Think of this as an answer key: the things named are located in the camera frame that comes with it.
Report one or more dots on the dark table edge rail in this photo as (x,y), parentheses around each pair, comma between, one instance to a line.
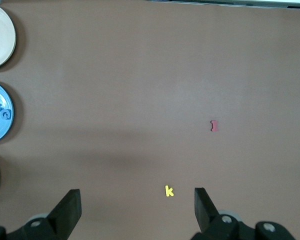
(240,3)

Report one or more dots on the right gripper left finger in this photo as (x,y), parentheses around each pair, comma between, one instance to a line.
(52,225)

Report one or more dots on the yellow foam letter k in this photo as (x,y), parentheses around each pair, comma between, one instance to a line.
(168,192)

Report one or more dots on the brown table cover sheet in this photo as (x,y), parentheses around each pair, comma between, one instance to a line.
(115,75)

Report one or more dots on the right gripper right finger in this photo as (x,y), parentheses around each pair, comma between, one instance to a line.
(215,225)

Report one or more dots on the blue plate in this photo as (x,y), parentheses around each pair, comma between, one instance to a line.
(0,132)

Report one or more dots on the red foam letter I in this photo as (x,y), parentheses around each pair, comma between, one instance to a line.
(215,125)

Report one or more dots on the beige plate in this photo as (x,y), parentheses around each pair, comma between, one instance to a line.
(1,37)

